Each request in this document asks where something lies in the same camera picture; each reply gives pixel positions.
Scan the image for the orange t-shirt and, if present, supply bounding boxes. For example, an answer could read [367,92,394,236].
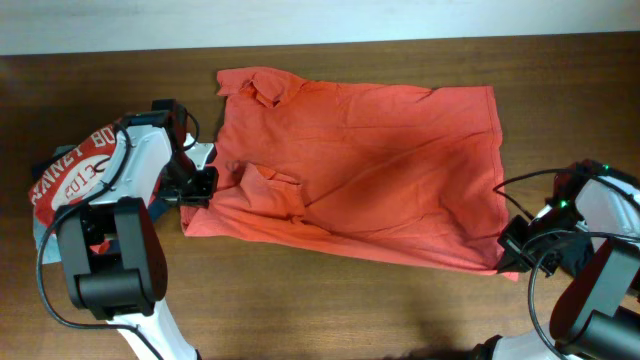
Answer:
[181,67,509,275]

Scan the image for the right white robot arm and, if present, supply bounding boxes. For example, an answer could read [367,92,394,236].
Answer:
[469,160,639,360]

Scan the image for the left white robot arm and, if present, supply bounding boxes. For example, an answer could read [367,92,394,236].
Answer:
[51,107,218,359]

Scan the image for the crumpled dark green shirt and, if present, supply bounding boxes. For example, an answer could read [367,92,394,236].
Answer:
[559,235,595,277]

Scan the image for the folded navy shirt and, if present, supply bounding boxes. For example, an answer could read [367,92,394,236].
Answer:
[30,149,174,224]

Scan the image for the folded red soccer shirt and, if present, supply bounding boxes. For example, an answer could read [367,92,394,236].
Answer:
[28,123,166,229]

